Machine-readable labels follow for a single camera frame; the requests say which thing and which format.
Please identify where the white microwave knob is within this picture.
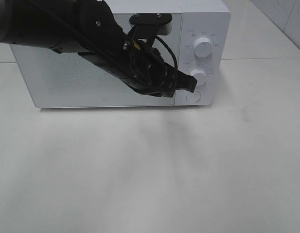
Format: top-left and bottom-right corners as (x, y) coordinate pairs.
(193, 36), (213, 58)
(190, 68), (207, 86)

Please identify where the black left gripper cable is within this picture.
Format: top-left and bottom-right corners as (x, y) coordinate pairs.
(37, 0), (178, 98)

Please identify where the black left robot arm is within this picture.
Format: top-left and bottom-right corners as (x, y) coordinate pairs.
(0, 0), (197, 98)

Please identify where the white microwave door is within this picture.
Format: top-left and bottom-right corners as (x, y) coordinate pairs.
(10, 12), (183, 109)

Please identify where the round white door release button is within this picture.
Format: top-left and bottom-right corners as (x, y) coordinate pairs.
(186, 91), (201, 103)

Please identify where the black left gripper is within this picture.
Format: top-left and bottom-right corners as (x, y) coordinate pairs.
(120, 40), (197, 98)

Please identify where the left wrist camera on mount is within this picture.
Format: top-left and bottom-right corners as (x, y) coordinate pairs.
(128, 13), (173, 46)

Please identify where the white microwave oven body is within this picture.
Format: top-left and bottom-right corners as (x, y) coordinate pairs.
(107, 0), (231, 106)

